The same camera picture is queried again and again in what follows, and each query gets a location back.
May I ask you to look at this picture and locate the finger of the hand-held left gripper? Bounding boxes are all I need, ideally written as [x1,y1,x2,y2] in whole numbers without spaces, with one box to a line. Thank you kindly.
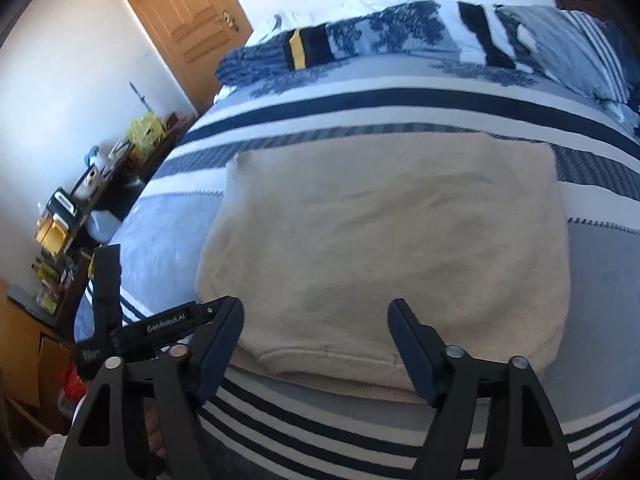
[92,244,124,336]

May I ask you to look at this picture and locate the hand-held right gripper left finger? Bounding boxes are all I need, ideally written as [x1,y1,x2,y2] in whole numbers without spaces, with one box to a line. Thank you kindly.
[55,296,245,480]

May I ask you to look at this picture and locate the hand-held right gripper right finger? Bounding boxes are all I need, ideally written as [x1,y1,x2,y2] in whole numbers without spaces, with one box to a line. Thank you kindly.
[387,298,576,480]

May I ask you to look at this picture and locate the beige knit sweater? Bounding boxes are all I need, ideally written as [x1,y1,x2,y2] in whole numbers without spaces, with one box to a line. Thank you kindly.
[194,130,572,403]

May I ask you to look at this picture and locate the person's left hand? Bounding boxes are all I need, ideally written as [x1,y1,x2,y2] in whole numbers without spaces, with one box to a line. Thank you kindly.
[144,405,167,458]

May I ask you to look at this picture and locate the white plastic container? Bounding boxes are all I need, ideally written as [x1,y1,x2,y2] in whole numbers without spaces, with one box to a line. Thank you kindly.
[89,209,125,242]

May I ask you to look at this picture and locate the yellow boxes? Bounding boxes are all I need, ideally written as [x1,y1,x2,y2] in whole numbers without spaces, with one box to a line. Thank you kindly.
[34,212,77,257]

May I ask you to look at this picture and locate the red plastic bag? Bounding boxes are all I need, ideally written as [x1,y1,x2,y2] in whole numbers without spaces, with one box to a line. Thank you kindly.
[59,366,87,405]

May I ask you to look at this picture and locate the dark cluttered shelf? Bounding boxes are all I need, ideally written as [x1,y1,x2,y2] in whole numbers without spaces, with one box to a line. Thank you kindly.
[32,114,197,323]

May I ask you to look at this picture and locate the wooden cabinet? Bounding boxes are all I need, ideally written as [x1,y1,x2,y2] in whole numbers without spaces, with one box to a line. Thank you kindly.
[0,280,76,436]

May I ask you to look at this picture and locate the white plastic bag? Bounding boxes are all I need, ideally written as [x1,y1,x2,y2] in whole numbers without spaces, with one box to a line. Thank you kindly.
[22,434,73,480]

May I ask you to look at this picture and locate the yellow plastic bag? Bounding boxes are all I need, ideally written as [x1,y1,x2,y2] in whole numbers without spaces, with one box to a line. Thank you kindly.
[127,112,167,149]

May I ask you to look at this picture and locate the blue striped bed sheet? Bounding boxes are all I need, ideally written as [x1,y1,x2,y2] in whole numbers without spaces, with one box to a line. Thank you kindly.
[74,52,640,480]

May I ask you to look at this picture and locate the wooden door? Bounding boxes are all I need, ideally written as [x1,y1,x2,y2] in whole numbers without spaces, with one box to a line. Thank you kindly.
[119,0,254,112]

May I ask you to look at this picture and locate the blue floral folded quilt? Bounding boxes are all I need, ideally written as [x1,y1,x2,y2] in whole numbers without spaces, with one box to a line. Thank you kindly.
[215,0,548,86]

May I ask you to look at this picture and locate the blue striped pillow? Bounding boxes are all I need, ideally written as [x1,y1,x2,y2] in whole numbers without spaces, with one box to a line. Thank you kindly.
[495,4,638,107]

